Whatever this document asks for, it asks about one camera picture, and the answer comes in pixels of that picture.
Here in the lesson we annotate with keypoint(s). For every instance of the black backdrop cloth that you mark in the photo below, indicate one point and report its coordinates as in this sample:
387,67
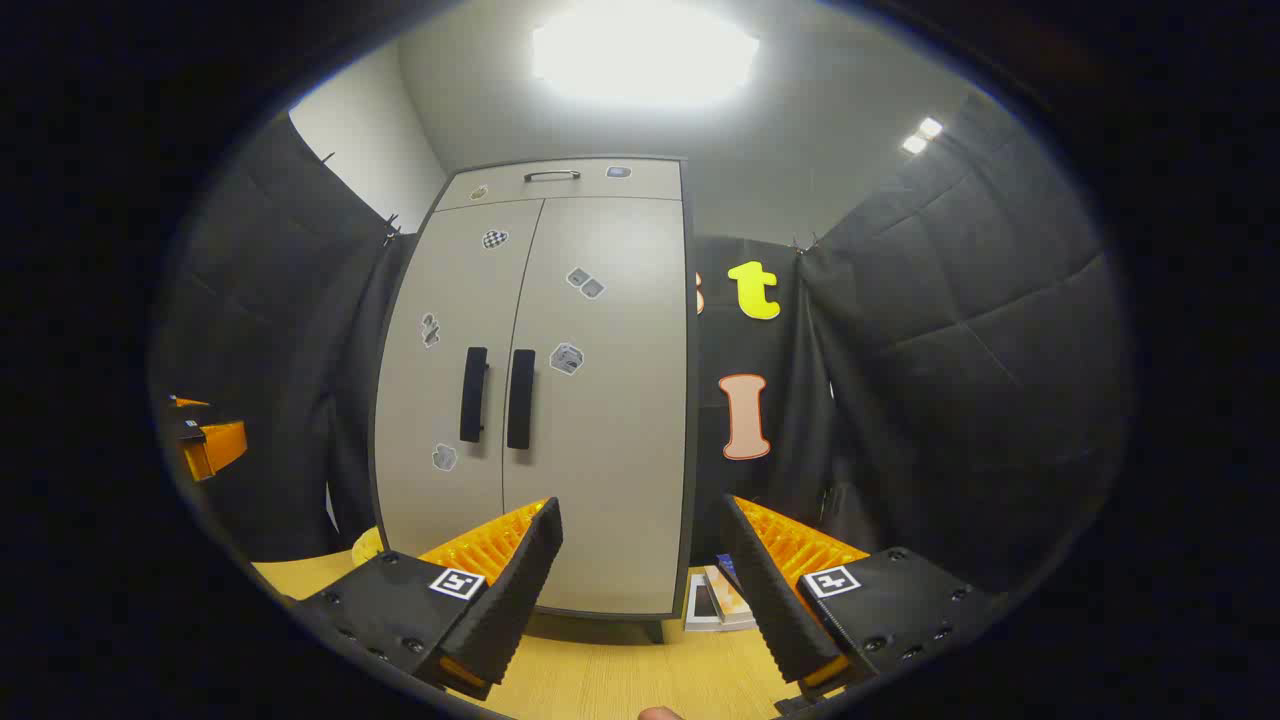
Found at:
950,350

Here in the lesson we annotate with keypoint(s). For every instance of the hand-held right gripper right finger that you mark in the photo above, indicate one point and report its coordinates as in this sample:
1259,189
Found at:
770,598

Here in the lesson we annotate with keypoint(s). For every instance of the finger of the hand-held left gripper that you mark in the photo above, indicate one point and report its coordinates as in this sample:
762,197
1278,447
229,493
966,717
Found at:
190,402
220,445

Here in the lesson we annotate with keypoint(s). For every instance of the grey cabinet drawer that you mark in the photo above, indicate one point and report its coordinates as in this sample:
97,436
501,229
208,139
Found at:
640,180

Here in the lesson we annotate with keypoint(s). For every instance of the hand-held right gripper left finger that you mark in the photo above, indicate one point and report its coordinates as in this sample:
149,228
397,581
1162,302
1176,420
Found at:
512,598

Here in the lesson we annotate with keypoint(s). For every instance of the yellow plush toy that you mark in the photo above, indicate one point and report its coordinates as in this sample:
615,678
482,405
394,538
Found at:
366,548

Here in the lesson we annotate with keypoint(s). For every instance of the grey cabinet door cube stickers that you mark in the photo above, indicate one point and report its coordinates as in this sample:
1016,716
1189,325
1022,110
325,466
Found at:
620,450

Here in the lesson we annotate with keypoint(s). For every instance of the grey cabinet door checkered sticker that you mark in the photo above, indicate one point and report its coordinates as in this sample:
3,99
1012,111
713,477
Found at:
440,380

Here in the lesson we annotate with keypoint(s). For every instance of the small ceiling light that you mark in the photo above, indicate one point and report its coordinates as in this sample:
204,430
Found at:
922,136

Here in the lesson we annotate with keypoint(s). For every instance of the large ceiling light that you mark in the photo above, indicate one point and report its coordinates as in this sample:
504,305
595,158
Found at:
645,50

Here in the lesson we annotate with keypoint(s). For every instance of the white book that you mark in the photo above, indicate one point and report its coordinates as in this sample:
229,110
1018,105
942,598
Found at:
700,612

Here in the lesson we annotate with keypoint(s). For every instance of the grey double-door shoe cabinet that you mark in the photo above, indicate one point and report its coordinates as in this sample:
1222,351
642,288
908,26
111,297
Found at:
600,180

